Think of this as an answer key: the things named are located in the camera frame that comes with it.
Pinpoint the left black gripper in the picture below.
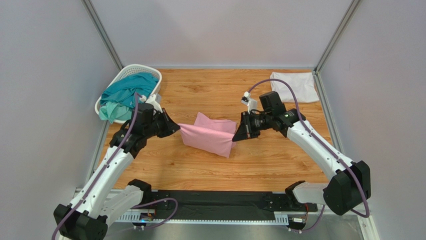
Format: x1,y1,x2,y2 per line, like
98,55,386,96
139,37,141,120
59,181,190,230
144,107,181,139

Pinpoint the pink t shirt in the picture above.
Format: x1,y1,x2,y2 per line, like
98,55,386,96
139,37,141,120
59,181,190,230
179,112,237,158

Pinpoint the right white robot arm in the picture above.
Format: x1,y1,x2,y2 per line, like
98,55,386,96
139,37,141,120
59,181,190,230
232,91,371,216

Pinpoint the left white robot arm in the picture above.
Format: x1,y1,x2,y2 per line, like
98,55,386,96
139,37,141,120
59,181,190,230
51,103,180,240

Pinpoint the mint green t shirt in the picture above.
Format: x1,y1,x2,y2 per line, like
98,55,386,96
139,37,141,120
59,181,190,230
98,102,132,124

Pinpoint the teal t shirt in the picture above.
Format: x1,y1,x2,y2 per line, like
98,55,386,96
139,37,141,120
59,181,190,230
100,72,160,108

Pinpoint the folded white t shirt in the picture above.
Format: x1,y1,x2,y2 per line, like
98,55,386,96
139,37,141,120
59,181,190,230
270,72,319,103

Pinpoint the white plastic laundry basket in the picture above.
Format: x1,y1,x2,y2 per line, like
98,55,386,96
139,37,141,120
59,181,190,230
94,64,163,124

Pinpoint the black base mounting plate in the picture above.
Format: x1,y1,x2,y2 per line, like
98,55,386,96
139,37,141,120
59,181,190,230
142,190,318,221

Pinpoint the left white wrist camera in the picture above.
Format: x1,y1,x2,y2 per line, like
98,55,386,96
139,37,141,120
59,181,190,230
138,93,163,113

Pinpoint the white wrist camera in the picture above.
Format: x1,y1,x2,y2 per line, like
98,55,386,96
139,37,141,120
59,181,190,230
138,93,163,113
241,91,258,113

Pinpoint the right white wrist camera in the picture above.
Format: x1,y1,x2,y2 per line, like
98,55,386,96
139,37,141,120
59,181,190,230
241,91,258,113

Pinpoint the right aluminium corner post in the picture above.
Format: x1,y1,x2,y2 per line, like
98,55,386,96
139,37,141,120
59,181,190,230
312,0,363,151

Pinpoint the aluminium corner post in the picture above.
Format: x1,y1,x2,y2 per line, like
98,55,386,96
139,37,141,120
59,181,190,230
312,0,363,151
81,0,123,181

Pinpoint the left aluminium corner post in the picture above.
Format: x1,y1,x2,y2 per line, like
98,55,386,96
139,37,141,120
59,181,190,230
81,0,123,181

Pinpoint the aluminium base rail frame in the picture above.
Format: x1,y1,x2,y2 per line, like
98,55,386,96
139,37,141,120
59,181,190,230
59,187,380,240

